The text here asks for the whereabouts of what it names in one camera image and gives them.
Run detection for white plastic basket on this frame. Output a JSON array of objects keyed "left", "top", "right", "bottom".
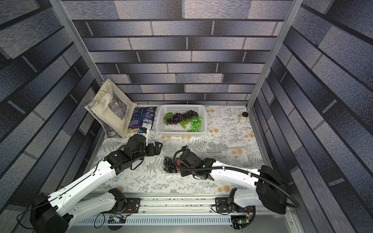
[{"left": 156, "top": 104, "right": 207, "bottom": 137}]

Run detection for small bottle black cap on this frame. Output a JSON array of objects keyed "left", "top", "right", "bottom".
[{"left": 239, "top": 112, "right": 249, "bottom": 125}]

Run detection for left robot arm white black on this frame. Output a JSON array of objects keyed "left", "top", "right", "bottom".
[{"left": 30, "top": 134, "right": 163, "bottom": 233}]

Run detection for floral tablecloth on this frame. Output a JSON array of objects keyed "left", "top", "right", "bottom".
[{"left": 94, "top": 106, "right": 264, "bottom": 195}]

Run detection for left aluminium frame post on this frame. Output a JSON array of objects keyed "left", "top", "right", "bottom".
[{"left": 49, "top": 0, "right": 104, "bottom": 86}]

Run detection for right aluminium frame post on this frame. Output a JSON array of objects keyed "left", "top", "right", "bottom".
[{"left": 247, "top": 0, "right": 303, "bottom": 110}]

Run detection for green circuit board right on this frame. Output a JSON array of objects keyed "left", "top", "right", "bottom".
[{"left": 231, "top": 215, "right": 252, "bottom": 230}]

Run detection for circuit board left wires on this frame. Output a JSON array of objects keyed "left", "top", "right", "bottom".
[{"left": 94, "top": 212, "right": 132, "bottom": 229}]

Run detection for red grape bunch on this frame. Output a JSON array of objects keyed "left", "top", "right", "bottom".
[{"left": 175, "top": 159, "right": 182, "bottom": 170}]

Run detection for blue snack bag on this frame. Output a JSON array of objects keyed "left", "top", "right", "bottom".
[{"left": 128, "top": 106, "right": 157, "bottom": 130}]

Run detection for dark blue grape bunch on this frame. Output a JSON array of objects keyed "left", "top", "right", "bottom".
[{"left": 163, "top": 157, "right": 178, "bottom": 173}]

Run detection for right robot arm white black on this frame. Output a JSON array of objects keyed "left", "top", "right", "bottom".
[{"left": 173, "top": 146, "right": 290, "bottom": 215}]

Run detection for beige canvas tote bag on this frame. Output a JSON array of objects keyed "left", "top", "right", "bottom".
[{"left": 85, "top": 79, "right": 137, "bottom": 138}]

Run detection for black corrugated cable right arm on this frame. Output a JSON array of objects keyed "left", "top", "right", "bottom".
[{"left": 173, "top": 148, "right": 301, "bottom": 209}]

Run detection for clear plastic clamshell container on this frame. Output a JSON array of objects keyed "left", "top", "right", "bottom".
[{"left": 159, "top": 152, "right": 226, "bottom": 175}]

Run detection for aluminium rail base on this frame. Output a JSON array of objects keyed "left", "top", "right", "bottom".
[{"left": 72, "top": 196, "right": 302, "bottom": 233}]

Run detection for aluminium frame post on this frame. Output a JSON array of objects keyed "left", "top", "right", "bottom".
[
  {"left": 49, "top": 0, "right": 104, "bottom": 86},
  {"left": 247, "top": 0, "right": 303, "bottom": 110}
]

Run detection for dark purple grape bunch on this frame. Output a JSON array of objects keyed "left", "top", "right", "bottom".
[{"left": 164, "top": 110, "right": 199, "bottom": 125}]

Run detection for bright green grape bunch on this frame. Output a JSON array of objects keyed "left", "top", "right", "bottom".
[{"left": 191, "top": 116, "right": 202, "bottom": 132}]

